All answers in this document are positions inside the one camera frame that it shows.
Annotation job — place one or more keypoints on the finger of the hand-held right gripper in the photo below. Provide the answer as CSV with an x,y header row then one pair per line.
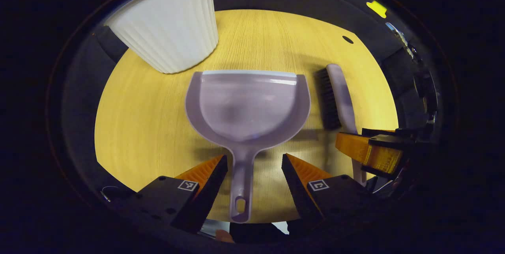
x,y
355,147

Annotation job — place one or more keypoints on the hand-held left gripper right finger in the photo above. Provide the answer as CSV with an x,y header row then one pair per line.
x,y
300,191

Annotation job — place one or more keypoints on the wooden desktop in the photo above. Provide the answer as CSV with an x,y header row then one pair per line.
x,y
150,127

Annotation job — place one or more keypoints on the pink dustpan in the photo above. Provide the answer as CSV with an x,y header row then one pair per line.
x,y
248,108

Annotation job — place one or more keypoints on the white garbage bin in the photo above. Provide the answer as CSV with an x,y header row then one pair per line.
x,y
169,21

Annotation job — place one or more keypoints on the black desk grommet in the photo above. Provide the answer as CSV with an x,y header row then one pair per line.
x,y
347,40

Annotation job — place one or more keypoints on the silver metal clip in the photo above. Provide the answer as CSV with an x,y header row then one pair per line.
x,y
400,39

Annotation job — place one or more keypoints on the pink small broom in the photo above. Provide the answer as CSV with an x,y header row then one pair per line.
x,y
343,96

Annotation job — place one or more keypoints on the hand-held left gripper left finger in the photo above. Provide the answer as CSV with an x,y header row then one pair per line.
x,y
205,195

